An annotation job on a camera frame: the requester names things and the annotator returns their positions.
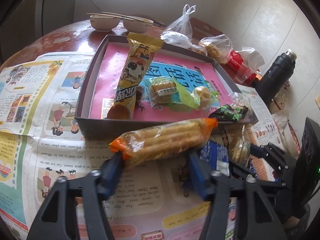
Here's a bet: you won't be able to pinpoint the brown silver candy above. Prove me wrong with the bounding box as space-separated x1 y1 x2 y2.
135 86 145 112

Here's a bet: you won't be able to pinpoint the plastic bag of fried snacks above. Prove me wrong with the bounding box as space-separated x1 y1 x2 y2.
199 34 233 65

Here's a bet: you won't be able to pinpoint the black thermos bottle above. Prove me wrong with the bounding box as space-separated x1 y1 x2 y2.
255 49 297 105

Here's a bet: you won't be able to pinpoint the left white ceramic bowl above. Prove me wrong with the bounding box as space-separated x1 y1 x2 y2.
89 15 120 33

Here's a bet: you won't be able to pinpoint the tied clear plastic bag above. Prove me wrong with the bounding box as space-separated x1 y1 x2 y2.
164 4 196 38

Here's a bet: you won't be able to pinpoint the colourful student newspaper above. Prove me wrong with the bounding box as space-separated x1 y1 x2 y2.
0 52 291 240

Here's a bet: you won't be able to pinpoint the small yellow cake packet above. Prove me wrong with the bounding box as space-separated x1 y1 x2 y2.
145 76 178 107

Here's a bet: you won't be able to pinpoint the white ceramic bowl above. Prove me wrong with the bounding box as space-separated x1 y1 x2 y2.
123 17 153 33
89 15 120 33

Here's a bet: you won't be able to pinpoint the green yellow pastry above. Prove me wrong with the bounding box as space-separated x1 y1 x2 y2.
172 80 220 111

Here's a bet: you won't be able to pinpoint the blue cookie packet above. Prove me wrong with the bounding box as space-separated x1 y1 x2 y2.
200 140 229 176

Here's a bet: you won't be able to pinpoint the dark refrigerator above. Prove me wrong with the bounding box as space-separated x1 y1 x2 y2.
0 0 78 55

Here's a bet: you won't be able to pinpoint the right white ceramic bowl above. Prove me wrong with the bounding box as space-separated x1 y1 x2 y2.
123 17 153 33

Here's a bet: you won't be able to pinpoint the wooden chair back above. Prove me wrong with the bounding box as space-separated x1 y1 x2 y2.
190 18 223 41

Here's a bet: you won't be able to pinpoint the yellow panda snack bar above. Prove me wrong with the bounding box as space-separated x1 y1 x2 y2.
107 33 163 120

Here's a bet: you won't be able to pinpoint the red tissue pack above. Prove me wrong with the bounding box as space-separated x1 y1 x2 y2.
227 47 265 84

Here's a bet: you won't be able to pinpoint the orange egg rolls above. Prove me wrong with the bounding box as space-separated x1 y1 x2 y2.
109 118 218 166

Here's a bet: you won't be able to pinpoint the clear plastic cup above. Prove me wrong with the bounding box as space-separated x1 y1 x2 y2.
235 62 255 84

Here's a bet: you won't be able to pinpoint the dark cardboard box tray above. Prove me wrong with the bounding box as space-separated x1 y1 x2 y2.
75 35 258 140

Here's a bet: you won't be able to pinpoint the wooden chopsticks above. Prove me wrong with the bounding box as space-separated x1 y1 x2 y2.
86 12 144 22

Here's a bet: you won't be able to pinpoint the green pastry clear wrapper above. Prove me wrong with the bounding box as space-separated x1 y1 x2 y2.
228 125 251 166

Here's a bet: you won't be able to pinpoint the crumpled clear plastic bag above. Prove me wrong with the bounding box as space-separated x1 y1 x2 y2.
161 31 208 56

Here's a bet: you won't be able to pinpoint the dark green pea packet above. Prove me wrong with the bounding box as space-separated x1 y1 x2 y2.
209 103 248 122

